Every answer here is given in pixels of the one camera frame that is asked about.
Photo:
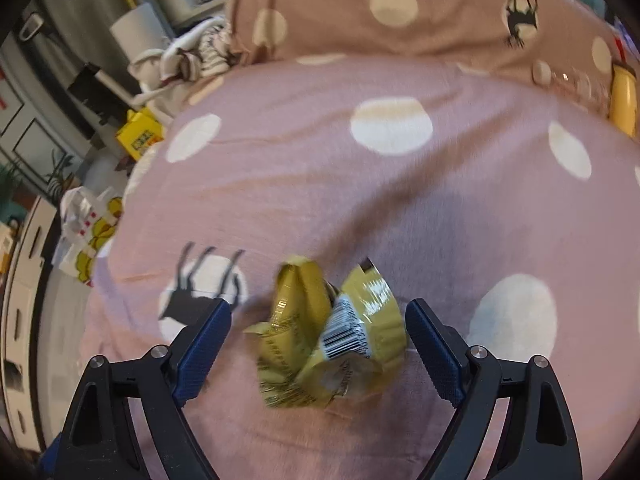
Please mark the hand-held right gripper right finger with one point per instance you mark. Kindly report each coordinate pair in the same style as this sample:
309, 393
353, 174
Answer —
440, 355

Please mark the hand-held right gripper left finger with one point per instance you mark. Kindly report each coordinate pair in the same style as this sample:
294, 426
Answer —
200, 355

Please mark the yellow snack packet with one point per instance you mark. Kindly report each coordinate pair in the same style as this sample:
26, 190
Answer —
350, 340

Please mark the duck print bag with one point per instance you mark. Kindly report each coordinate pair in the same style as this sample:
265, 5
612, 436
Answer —
90, 230

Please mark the pink dotted bed sheet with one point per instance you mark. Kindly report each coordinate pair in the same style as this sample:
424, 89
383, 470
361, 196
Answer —
325, 200

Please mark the yellow box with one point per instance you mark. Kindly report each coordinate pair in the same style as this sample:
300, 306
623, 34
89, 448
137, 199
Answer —
140, 135

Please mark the green plant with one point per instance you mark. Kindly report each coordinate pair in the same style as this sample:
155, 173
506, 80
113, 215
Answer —
60, 175

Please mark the striped clothes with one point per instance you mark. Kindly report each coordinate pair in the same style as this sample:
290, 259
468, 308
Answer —
195, 55

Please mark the clear plastic bottle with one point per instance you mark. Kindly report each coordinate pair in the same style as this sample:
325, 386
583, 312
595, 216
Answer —
570, 82

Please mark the pink dotted pillow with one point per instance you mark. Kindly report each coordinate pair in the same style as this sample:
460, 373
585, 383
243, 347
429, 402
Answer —
450, 35

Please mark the white paper roll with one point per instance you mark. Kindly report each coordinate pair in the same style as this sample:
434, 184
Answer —
137, 30

